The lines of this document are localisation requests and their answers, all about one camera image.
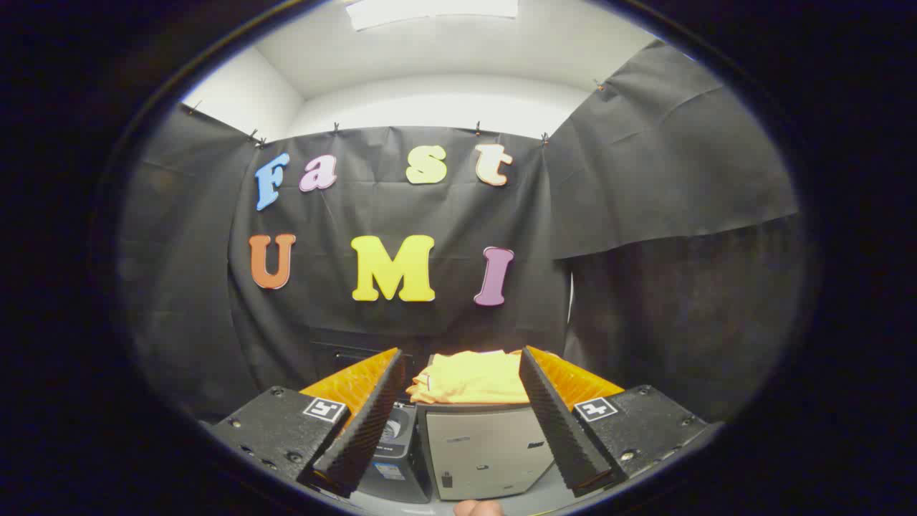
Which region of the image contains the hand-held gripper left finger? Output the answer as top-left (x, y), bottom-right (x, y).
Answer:
top-left (206, 348), bottom-right (407, 499)

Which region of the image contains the grey cabinet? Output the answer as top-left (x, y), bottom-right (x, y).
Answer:
top-left (418, 351), bottom-right (560, 501)

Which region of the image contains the dark grey washing machine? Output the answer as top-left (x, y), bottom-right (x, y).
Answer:
top-left (356, 401), bottom-right (433, 504)

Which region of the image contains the yellow orange polo shirt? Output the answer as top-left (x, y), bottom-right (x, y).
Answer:
top-left (406, 350), bottom-right (534, 404)

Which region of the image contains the black backdrop cloth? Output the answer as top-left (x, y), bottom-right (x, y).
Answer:
top-left (118, 39), bottom-right (807, 424)

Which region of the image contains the white ceiling light panel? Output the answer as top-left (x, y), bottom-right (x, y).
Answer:
top-left (344, 0), bottom-right (520, 32)

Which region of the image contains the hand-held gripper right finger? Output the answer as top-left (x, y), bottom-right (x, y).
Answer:
top-left (519, 345), bottom-right (711, 498)

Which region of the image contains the row of small cloth clips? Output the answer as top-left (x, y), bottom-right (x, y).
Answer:
top-left (185, 77), bottom-right (606, 148)

